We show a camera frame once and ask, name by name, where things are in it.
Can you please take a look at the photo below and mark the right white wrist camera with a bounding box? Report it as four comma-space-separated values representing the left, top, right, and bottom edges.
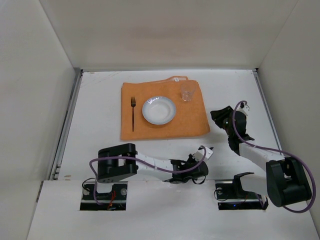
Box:
238, 101, 250, 116

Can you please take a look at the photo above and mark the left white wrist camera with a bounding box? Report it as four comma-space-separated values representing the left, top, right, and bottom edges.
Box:
193, 147, 214, 162

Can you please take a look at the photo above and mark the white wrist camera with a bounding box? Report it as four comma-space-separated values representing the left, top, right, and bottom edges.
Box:
193, 147, 214, 162
238, 101, 250, 116

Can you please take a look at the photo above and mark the clear drinking glass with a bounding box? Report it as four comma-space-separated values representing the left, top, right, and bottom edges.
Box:
180, 80, 196, 102

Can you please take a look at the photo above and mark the orange cloth napkin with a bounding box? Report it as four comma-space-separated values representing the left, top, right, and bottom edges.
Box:
120, 76, 210, 141

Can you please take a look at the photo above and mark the black fork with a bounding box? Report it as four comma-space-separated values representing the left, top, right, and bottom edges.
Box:
130, 96, 136, 132

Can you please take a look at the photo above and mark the white plate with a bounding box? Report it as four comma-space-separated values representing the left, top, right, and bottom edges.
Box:
142, 96, 177, 125

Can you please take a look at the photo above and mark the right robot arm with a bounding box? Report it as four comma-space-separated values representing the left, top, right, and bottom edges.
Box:
210, 100, 317, 213

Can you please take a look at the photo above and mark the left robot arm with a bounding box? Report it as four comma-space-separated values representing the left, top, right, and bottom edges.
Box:
95, 143, 213, 195

